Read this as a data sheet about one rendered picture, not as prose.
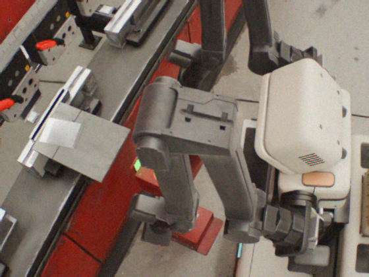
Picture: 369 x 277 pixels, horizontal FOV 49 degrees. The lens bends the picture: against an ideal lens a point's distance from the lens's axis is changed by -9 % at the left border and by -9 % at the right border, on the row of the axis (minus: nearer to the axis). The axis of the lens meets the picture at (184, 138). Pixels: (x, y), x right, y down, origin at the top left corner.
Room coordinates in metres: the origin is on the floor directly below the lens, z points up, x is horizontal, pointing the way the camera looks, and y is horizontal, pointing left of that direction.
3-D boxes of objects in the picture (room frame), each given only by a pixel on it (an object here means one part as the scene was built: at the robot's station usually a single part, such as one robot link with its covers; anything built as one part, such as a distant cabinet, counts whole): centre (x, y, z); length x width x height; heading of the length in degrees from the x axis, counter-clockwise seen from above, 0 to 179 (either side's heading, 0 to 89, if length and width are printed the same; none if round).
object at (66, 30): (0.88, 0.33, 1.26); 0.15 x 0.09 x 0.17; 145
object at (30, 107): (0.74, 0.43, 1.13); 0.10 x 0.02 x 0.10; 145
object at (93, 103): (0.74, 0.36, 0.89); 0.30 x 0.05 x 0.03; 145
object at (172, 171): (0.31, 0.03, 1.40); 0.11 x 0.06 x 0.43; 160
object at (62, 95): (0.77, 0.41, 0.98); 0.20 x 0.03 x 0.03; 145
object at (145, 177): (0.64, 0.06, 0.75); 0.20 x 0.16 x 0.18; 143
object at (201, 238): (0.62, 0.04, 0.06); 0.25 x 0.20 x 0.12; 53
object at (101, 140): (0.65, 0.31, 1.00); 0.26 x 0.18 x 0.01; 55
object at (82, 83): (0.78, 0.40, 0.92); 0.39 x 0.06 x 0.10; 145
